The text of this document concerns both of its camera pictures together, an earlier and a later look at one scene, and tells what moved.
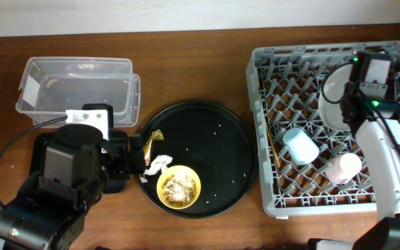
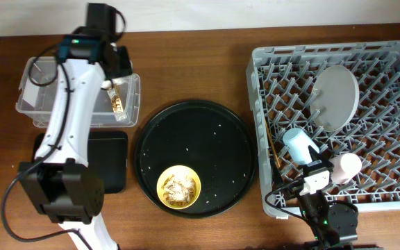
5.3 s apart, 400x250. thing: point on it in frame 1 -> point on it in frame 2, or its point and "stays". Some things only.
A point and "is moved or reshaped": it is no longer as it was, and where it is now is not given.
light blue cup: x=302 y=148 stays
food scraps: x=179 y=190 stays
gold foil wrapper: x=156 y=135 -> x=114 y=95
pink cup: x=342 y=168 stays
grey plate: x=330 y=94 is moved or reshaped
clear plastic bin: x=50 y=86 stays
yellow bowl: x=178 y=187 stays
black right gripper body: x=354 y=96 -> x=311 y=167
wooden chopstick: x=272 y=143 stays
